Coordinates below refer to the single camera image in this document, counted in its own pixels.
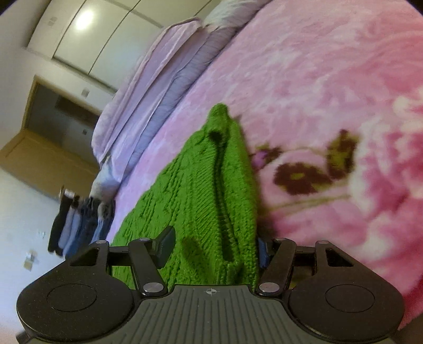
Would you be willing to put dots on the green knitted sweater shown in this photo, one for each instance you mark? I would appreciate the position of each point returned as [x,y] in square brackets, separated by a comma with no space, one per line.
[198,198]

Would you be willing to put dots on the row of hanging clothes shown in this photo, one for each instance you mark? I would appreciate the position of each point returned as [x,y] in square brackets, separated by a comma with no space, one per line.
[79,221]

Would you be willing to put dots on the light grey fluffy blanket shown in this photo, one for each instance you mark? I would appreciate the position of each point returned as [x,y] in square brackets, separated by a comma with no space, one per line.
[228,13]

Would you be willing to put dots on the lilac duvet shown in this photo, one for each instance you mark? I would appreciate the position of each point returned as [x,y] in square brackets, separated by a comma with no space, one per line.
[155,86]

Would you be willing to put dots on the wooden door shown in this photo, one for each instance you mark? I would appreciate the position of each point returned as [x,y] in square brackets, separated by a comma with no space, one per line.
[43,149]

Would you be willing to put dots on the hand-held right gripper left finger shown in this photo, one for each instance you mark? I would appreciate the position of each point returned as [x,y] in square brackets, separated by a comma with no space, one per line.
[165,246]

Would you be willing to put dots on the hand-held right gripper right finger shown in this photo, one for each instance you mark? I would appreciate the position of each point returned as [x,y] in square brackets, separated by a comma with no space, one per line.
[262,254]

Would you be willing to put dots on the white wardrobe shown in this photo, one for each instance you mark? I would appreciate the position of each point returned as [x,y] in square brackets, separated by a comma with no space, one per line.
[99,33]

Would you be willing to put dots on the pink floral blanket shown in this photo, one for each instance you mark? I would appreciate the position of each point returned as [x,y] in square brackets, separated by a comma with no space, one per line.
[314,82]

